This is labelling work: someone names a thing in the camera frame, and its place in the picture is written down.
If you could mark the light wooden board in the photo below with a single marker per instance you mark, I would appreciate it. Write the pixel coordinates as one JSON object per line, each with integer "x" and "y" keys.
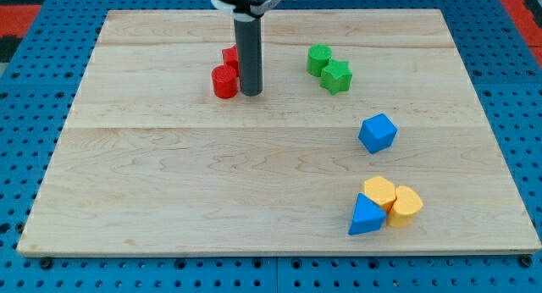
{"x": 151, "y": 164}

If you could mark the red cylinder block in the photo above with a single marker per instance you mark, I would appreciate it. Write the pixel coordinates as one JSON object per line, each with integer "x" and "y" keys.
{"x": 224, "y": 79}

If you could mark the green star block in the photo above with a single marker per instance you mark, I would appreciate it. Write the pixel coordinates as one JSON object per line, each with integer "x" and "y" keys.
{"x": 336, "y": 76}

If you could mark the red block behind rod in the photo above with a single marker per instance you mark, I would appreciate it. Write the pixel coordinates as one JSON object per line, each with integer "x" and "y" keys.
{"x": 230, "y": 58}

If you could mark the green cylinder block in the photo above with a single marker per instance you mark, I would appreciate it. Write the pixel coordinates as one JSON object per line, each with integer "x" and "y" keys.
{"x": 318, "y": 57}

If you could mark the blue cube block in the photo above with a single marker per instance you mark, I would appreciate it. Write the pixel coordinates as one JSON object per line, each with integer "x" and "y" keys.
{"x": 377, "y": 133}

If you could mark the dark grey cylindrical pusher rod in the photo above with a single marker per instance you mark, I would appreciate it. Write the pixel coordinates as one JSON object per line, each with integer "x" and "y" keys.
{"x": 249, "y": 50}

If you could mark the yellow hexagon block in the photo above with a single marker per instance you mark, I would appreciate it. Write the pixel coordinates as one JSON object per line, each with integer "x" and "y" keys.
{"x": 381, "y": 191}

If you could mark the blue triangle block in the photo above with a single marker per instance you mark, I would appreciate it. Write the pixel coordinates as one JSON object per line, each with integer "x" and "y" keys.
{"x": 367, "y": 216}

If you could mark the yellow heart block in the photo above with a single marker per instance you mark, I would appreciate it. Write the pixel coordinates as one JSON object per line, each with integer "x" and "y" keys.
{"x": 406, "y": 207}

